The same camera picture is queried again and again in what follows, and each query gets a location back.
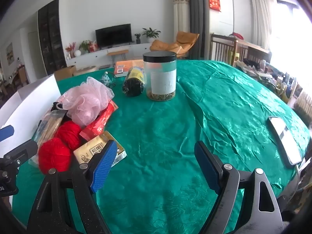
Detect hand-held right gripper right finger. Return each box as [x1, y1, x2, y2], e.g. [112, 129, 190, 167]
[194, 141, 284, 234]

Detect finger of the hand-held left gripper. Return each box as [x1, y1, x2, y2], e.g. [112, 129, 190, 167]
[0, 125, 14, 142]
[3, 139, 39, 173]

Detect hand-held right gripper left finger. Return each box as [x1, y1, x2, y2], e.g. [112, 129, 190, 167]
[26, 139, 118, 234]

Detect cotton swab pack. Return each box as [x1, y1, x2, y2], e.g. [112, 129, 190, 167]
[29, 110, 67, 166]

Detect black yellow package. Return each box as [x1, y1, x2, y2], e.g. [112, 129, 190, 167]
[122, 66, 146, 97]

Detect beige paper packet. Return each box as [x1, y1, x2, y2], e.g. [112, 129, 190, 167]
[73, 131, 127, 168]

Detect red yarn ball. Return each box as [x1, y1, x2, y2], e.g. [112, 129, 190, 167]
[38, 138, 74, 175]
[54, 121, 83, 150]

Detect white cardboard box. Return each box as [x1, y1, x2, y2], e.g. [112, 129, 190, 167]
[0, 74, 61, 160]

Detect red snack packet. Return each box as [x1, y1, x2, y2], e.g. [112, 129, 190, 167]
[80, 100, 119, 142]

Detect green satin tablecloth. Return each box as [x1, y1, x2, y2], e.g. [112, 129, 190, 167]
[11, 59, 311, 234]

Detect pink mesh bath pouf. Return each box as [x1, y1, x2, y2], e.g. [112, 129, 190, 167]
[57, 77, 115, 128]

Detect smartphone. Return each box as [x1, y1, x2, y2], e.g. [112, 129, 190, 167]
[268, 116, 303, 166]

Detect brown cardboard box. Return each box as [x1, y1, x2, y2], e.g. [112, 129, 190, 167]
[54, 65, 76, 81]

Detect teal patterned fabric ornament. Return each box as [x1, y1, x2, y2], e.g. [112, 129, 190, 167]
[101, 71, 116, 88]

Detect orange book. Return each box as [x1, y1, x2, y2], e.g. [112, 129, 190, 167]
[113, 59, 145, 78]

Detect clear jar with black lid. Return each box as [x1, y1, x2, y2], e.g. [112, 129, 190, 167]
[143, 52, 177, 101]

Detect black display cabinet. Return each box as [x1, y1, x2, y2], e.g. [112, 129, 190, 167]
[37, 0, 67, 76]

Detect red flowers in vase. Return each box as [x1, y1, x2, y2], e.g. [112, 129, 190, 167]
[65, 42, 76, 59]

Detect white TV cabinet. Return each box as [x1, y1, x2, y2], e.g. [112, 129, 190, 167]
[66, 43, 156, 66]

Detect wooden stool with metal legs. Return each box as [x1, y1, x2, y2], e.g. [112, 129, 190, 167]
[107, 49, 129, 65]

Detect cluttered pile of goods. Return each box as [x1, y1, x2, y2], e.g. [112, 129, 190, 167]
[234, 58, 312, 117]

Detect green red flower arrangement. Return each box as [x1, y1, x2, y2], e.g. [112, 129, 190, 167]
[78, 40, 98, 53]

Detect dark wooden chair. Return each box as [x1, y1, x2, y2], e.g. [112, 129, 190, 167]
[210, 33, 272, 66]

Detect orange lounge chair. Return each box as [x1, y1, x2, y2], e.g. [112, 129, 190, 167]
[149, 31, 200, 59]

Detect black television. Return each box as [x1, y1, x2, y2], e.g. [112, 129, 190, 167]
[95, 24, 133, 48]

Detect large potted plant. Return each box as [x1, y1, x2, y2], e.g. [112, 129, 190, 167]
[142, 27, 161, 44]

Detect white standing air conditioner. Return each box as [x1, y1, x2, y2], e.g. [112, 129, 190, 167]
[173, 0, 191, 33]

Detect grey curtain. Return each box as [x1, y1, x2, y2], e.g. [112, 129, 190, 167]
[182, 0, 210, 60]

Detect white curtain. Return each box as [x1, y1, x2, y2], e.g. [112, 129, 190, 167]
[249, 0, 278, 51]

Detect framed wall picture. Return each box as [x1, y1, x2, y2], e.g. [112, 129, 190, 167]
[5, 42, 14, 66]

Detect red wall hanging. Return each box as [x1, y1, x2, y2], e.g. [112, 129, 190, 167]
[208, 0, 222, 12]

